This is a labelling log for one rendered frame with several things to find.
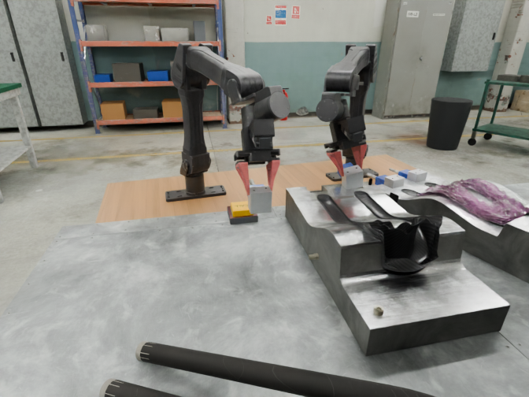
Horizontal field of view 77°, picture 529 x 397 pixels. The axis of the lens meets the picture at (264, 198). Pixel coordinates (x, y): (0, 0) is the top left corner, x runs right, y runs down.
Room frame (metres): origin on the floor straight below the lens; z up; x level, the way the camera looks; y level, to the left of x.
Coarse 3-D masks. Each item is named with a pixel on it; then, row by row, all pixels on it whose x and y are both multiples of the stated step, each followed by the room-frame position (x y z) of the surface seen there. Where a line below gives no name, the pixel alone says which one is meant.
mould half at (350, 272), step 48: (288, 192) 0.85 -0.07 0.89; (336, 192) 0.84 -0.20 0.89; (384, 192) 0.84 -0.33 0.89; (336, 240) 0.53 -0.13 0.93; (336, 288) 0.51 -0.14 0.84; (384, 288) 0.48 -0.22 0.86; (432, 288) 0.48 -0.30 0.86; (480, 288) 0.48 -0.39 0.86; (384, 336) 0.39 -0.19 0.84; (432, 336) 0.41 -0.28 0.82
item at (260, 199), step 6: (252, 180) 0.81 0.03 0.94; (252, 186) 0.76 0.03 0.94; (258, 186) 0.76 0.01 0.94; (264, 186) 0.73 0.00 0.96; (252, 192) 0.69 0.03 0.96; (258, 192) 0.69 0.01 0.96; (264, 192) 0.69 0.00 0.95; (270, 192) 0.70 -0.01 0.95; (252, 198) 0.69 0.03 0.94; (258, 198) 0.69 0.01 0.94; (264, 198) 0.69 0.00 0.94; (270, 198) 0.70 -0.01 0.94; (252, 204) 0.69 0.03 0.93; (258, 204) 0.69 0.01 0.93; (264, 204) 0.70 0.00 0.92; (270, 204) 0.70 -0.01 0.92; (252, 210) 0.69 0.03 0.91; (258, 210) 0.69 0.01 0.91; (264, 210) 0.70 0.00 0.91; (270, 210) 0.70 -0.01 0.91
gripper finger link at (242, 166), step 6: (240, 162) 0.71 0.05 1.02; (246, 162) 0.71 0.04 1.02; (252, 162) 0.76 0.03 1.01; (258, 162) 0.76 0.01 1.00; (264, 162) 0.76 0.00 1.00; (240, 168) 0.70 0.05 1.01; (246, 168) 0.71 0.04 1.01; (240, 174) 0.74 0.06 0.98; (246, 174) 0.70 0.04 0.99; (246, 180) 0.70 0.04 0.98; (246, 186) 0.70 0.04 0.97; (246, 192) 0.71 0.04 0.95
